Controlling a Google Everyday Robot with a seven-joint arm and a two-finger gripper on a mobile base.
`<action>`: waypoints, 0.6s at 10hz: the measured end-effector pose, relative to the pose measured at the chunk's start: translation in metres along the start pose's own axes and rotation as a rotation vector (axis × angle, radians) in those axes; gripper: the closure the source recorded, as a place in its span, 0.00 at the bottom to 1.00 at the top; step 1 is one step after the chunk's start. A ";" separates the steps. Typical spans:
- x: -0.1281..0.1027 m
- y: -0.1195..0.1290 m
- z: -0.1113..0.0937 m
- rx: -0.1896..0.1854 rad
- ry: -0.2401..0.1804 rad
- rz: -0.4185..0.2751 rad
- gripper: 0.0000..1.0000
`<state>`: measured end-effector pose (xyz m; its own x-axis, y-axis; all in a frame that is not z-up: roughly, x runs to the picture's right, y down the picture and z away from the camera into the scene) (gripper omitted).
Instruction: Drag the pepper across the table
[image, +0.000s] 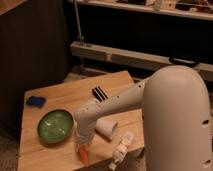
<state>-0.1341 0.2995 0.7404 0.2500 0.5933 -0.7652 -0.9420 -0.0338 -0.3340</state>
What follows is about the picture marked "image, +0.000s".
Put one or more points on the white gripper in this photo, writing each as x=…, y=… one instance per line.
x=83, y=139

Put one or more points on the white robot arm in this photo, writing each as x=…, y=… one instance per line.
x=175, y=104

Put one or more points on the white cup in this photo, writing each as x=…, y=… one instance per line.
x=106, y=128

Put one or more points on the green bowl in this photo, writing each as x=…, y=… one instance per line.
x=55, y=126

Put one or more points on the black striped object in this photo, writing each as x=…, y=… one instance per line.
x=99, y=94

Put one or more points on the blue block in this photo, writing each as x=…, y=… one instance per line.
x=34, y=101

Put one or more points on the metal shelf beam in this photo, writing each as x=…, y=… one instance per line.
x=119, y=56

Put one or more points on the metal pole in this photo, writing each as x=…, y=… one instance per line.
x=80, y=36

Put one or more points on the black handle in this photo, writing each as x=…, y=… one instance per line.
x=183, y=62

